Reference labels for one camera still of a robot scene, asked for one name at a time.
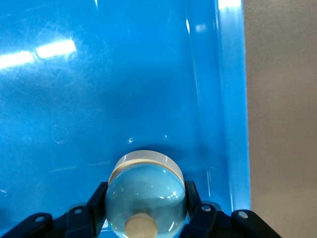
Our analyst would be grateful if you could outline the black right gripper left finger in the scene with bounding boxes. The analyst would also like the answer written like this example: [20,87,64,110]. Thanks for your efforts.
[0,182,110,238]

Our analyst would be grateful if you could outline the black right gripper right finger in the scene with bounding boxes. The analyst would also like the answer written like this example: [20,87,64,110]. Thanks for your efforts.
[182,180,283,238]

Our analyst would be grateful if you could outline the blue bell with wooden knob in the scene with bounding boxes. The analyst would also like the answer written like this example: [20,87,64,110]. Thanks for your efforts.
[104,149,188,236]

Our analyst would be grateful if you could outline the blue plastic tray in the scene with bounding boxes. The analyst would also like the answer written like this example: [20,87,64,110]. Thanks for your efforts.
[0,0,251,238]

